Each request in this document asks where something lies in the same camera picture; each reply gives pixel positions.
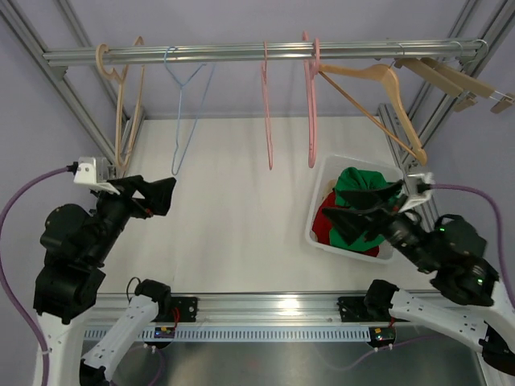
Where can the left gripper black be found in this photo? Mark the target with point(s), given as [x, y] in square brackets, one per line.
[158, 195]

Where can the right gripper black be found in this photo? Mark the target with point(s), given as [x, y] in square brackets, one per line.
[349, 223]

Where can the beige t shirt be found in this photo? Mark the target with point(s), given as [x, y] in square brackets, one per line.
[330, 186]

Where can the red t shirt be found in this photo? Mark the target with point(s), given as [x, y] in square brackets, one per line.
[325, 234]

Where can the blue wire hanger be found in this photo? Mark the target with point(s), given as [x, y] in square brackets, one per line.
[189, 107]

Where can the pink plastic hanger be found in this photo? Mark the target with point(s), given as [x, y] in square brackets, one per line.
[311, 70]

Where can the pink wire hanger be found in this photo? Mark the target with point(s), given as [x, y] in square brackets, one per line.
[266, 107]

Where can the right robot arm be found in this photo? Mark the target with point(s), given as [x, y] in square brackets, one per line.
[453, 252]

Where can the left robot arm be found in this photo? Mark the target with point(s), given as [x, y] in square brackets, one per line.
[77, 243]

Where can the beige plastic hanger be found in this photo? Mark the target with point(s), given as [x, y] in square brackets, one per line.
[122, 154]

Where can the wooden hanger with bar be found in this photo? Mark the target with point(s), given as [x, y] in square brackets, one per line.
[387, 78]

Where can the tan clip hanger near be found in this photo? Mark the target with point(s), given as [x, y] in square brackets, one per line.
[443, 77]

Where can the tan clip hanger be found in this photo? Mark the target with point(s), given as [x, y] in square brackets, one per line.
[443, 77]
[468, 99]

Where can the tan clip hanger far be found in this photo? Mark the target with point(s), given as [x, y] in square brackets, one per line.
[468, 99]

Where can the white plastic basket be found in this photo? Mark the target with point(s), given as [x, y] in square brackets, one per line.
[331, 168]

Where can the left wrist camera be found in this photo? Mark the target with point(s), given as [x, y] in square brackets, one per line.
[95, 173]

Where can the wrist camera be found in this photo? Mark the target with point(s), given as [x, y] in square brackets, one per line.
[95, 173]
[419, 187]

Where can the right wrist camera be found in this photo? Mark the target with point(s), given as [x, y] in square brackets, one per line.
[419, 187]

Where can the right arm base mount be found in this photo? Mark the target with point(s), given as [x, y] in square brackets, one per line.
[361, 309]

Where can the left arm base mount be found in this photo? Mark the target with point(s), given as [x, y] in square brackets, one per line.
[177, 309]

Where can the aluminium front rail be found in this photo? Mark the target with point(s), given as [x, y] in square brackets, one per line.
[272, 309]

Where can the white slotted cable duct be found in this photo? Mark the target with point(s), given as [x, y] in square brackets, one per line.
[254, 334]

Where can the aluminium hanging rail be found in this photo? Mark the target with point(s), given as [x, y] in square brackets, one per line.
[238, 52]

